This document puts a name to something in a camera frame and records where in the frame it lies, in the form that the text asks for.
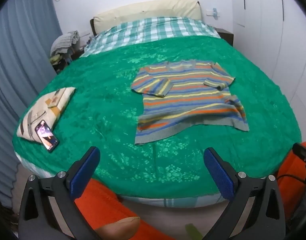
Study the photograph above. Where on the black smartphone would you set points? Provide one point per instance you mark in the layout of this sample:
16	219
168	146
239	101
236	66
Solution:
46	136

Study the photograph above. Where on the pale green object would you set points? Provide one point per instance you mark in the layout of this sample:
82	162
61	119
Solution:
193	232

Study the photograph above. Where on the pile of striped clothes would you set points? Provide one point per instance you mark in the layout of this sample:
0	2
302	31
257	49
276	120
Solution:
65	41

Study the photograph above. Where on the orange pants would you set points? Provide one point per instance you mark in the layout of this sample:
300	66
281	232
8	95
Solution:
102	200

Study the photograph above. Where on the eyeglasses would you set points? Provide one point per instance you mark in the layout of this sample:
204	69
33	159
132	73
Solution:
39	115

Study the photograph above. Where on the cluttered bedside table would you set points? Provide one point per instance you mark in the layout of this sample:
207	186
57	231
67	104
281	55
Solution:
62	65

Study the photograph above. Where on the green checkered bedsheet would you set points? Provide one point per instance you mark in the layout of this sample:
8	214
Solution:
155	30

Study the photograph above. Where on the grey-blue curtain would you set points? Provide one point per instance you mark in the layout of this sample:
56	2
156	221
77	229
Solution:
17	55

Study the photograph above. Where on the gold smartphone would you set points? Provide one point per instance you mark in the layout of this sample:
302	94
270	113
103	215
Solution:
55	101

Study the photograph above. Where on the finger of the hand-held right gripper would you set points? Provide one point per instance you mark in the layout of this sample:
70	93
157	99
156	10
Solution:
301	151

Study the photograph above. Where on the white wardrobe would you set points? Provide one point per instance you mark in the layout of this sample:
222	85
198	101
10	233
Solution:
268	42

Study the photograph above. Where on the wall socket with plug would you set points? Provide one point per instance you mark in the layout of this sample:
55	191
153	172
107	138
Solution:
214	13

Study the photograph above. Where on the person's bare foot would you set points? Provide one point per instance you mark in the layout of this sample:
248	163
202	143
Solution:
117	227

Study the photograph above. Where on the beige patterned pillow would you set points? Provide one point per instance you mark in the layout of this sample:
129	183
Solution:
30	125

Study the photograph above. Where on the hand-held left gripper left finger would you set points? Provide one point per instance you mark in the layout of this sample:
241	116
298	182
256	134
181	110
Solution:
84	177

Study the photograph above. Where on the striped knit sweater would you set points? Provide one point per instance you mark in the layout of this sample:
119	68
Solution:
188	100

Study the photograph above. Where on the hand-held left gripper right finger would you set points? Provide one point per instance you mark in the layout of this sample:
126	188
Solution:
219	175

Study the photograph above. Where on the dark wooden nightstand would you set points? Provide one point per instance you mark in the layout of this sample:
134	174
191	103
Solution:
226	35

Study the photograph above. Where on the green floral blanket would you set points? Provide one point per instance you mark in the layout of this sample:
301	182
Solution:
105	100

